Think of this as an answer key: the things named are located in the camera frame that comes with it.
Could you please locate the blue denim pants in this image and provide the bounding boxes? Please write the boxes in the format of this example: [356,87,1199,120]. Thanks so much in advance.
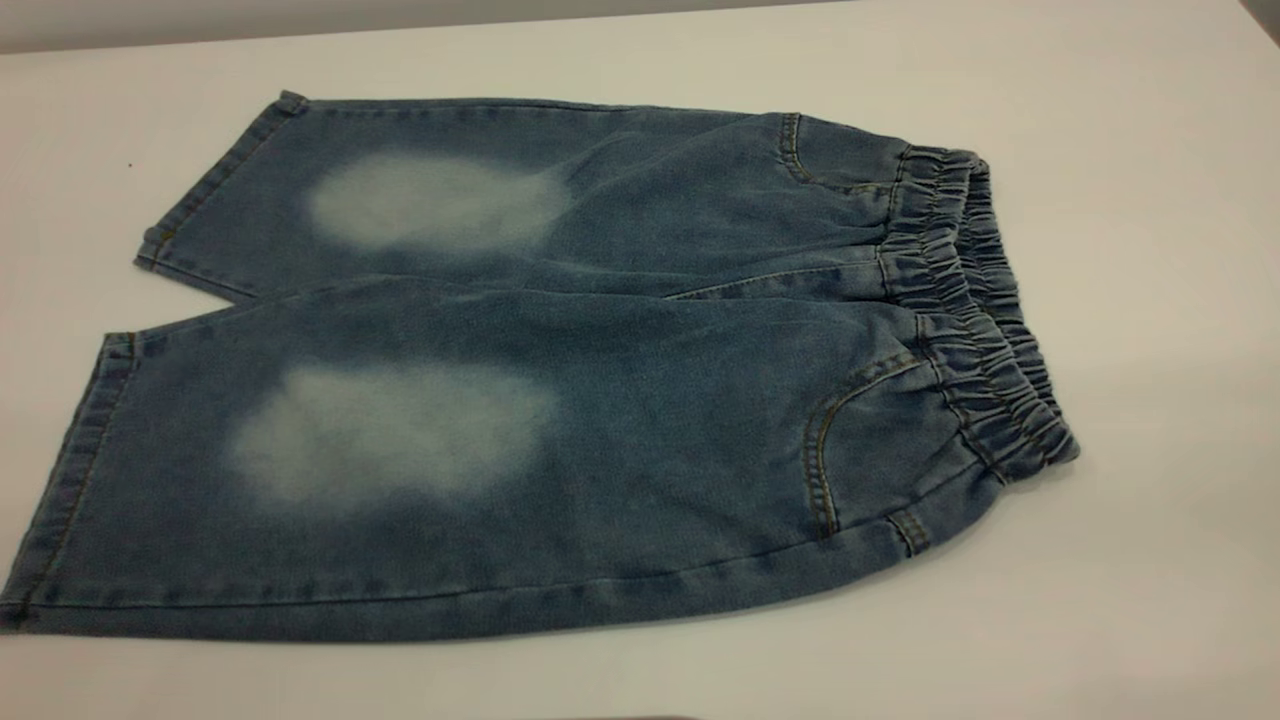
[0,90,1082,644]

